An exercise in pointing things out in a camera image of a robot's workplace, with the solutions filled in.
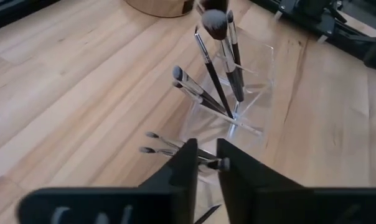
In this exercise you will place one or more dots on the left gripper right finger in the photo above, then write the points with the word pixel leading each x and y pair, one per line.
pixel 262 202

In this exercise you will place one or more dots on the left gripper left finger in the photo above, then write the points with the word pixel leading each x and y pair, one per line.
pixel 175 202

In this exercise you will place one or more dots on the thin black makeup brush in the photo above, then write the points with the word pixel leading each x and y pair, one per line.
pixel 189 93
pixel 167 142
pixel 163 152
pixel 214 74
pixel 234 35
pixel 191 83
pixel 223 164

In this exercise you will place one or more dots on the clear acrylic brush organizer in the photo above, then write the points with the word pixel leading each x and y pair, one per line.
pixel 262 74

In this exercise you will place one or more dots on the fluffy dark powder brush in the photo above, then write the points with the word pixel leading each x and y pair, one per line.
pixel 214 24

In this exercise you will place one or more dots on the white shade wooden table lamp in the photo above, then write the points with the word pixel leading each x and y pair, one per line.
pixel 160 7

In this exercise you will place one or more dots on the black foundation brush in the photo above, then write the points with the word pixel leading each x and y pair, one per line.
pixel 206 215

